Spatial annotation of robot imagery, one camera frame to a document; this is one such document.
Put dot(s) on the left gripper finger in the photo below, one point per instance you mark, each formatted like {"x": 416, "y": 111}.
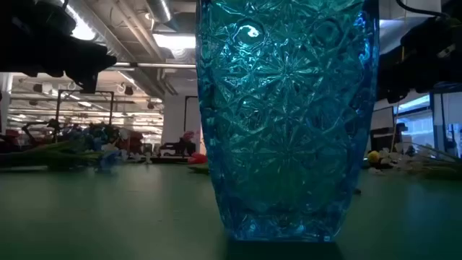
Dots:
{"x": 92, "y": 61}

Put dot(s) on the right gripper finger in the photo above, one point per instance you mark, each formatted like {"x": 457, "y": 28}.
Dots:
{"x": 400, "y": 76}

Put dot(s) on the blue flower bunch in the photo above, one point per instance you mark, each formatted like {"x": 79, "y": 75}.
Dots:
{"x": 95, "y": 142}

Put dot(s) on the yellow tulip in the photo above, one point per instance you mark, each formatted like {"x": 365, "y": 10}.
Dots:
{"x": 373, "y": 157}

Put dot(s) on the red tulip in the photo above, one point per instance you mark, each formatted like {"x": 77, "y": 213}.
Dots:
{"x": 196, "y": 158}

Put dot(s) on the blue cut-glass vase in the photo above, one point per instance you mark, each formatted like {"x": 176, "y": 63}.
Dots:
{"x": 288, "y": 126}

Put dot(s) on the background robot station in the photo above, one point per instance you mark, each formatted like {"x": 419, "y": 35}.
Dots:
{"x": 178, "y": 146}

